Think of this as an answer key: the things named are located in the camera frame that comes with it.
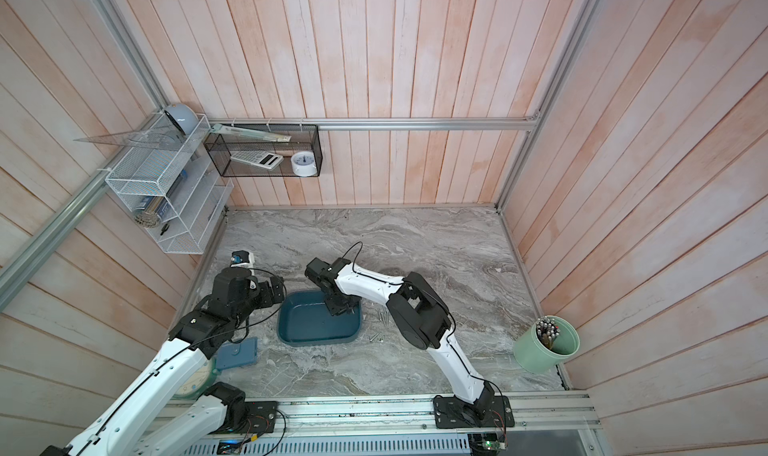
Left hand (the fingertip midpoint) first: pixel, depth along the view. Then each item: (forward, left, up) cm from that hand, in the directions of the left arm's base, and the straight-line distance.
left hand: (267, 285), depth 79 cm
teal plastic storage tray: (-3, -8, -17) cm, 18 cm away
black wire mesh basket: (+47, +10, +10) cm, 49 cm away
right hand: (+2, -19, -17) cm, 26 cm away
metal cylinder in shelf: (+13, +29, +15) cm, 36 cm away
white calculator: (+42, +9, +10) cm, 44 cm away
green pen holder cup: (-14, -72, -3) cm, 74 cm away
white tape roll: (+38, -6, +11) cm, 40 cm away
